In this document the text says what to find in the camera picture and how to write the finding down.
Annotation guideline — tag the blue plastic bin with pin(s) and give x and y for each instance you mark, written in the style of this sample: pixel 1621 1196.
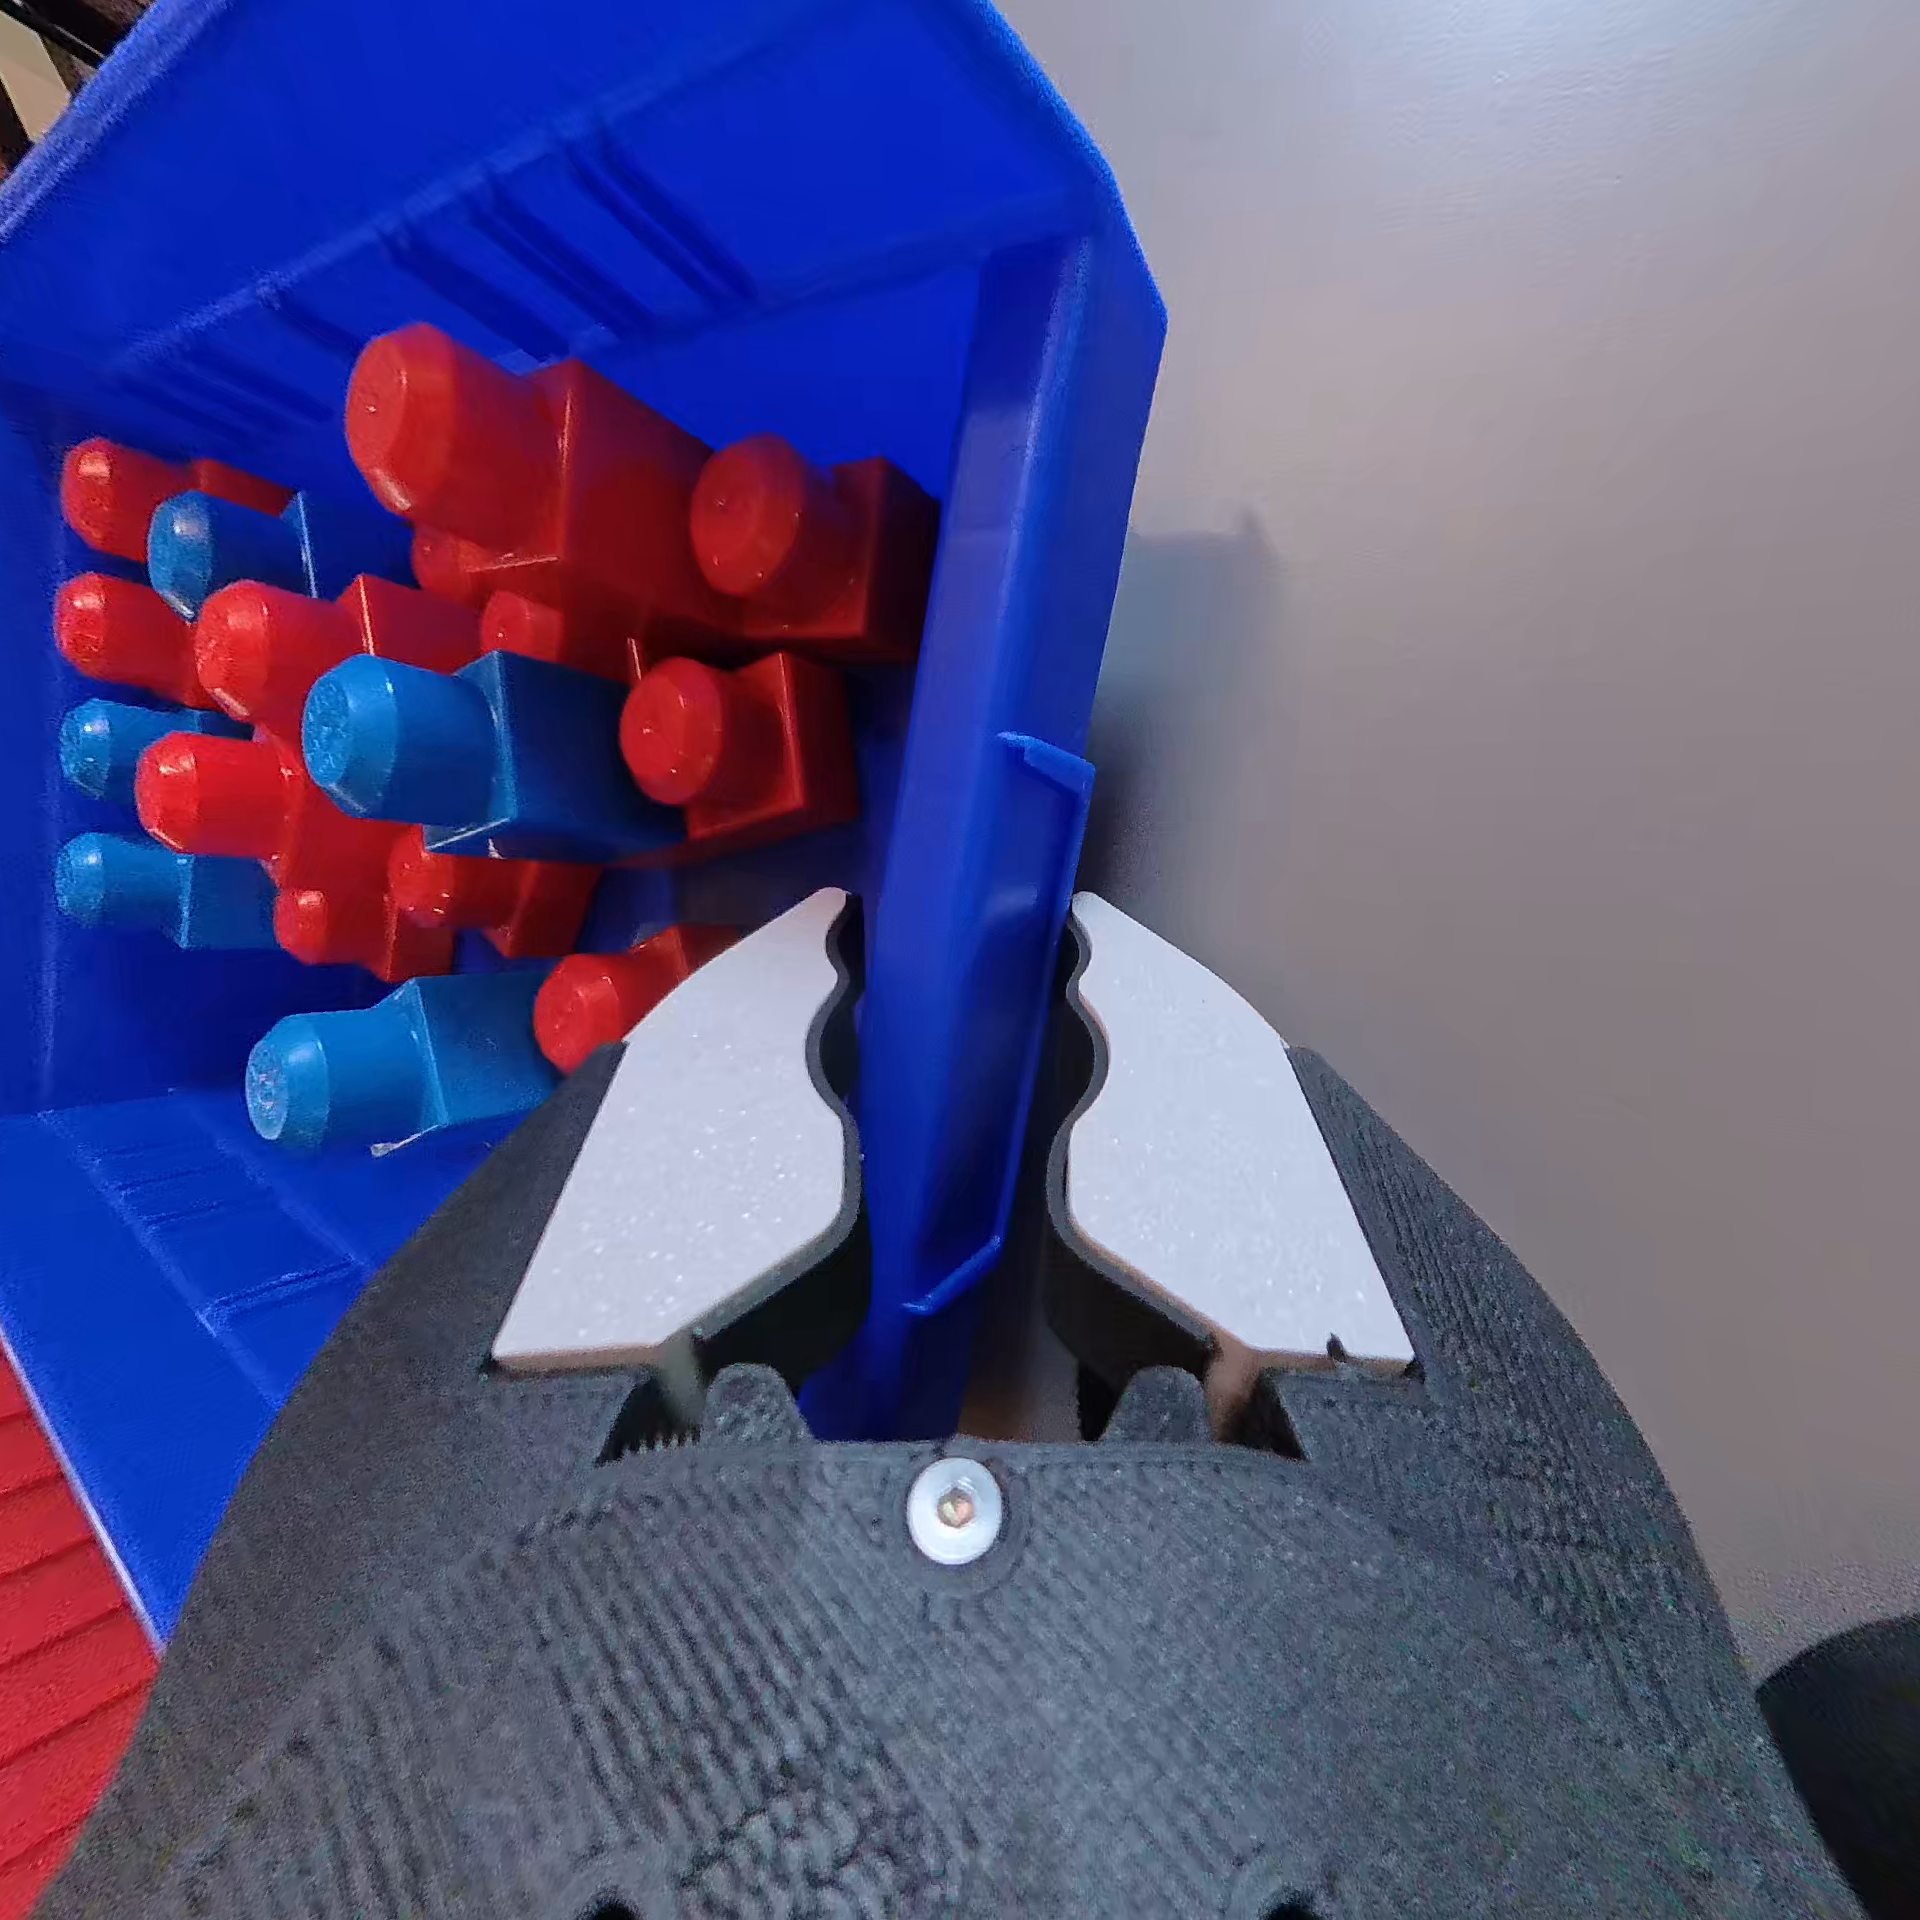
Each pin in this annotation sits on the blue plastic bin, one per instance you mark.
pixel 977 599

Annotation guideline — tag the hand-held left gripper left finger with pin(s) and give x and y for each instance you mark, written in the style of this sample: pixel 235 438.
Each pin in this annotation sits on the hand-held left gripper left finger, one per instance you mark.
pixel 692 1184

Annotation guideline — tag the heap of joined mega blocks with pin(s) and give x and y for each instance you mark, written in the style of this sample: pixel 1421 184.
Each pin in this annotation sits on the heap of joined mega blocks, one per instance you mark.
pixel 572 494

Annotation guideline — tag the black armrest pad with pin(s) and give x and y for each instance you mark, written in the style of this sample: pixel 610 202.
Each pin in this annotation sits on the black armrest pad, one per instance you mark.
pixel 1861 1770

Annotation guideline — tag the red plastic bin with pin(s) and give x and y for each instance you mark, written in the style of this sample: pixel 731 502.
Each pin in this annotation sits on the red plastic bin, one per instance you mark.
pixel 60 1621

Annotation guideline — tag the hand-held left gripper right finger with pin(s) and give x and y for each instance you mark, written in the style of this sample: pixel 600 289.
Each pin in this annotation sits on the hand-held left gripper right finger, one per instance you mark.
pixel 1215 1184

